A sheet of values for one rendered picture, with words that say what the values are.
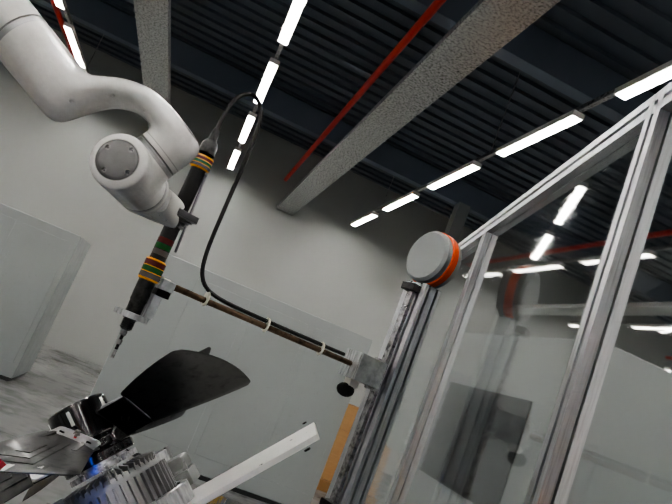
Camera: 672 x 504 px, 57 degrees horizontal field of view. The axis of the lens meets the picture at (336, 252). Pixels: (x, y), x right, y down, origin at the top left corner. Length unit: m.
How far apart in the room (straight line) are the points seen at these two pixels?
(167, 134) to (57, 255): 7.59
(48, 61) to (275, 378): 6.13
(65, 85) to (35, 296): 7.59
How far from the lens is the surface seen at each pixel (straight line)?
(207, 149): 1.35
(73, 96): 1.02
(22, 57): 1.05
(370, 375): 1.62
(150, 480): 1.37
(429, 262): 1.71
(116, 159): 0.95
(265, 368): 6.95
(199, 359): 1.23
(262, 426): 7.02
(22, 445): 1.25
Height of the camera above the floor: 1.47
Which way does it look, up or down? 11 degrees up
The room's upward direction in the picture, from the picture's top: 22 degrees clockwise
